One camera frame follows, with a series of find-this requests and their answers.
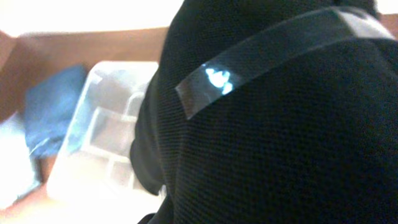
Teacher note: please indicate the black garment with tape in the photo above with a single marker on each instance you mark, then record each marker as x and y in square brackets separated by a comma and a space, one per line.
[271, 112]

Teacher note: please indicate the clear plastic storage bin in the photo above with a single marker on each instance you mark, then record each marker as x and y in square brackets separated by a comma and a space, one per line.
[93, 162]

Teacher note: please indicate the dark blue folded jeans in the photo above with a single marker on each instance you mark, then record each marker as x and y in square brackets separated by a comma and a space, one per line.
[49, 109]

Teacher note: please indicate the light blue folded jeans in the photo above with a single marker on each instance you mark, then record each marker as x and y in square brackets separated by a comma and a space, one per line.
[19, 172]

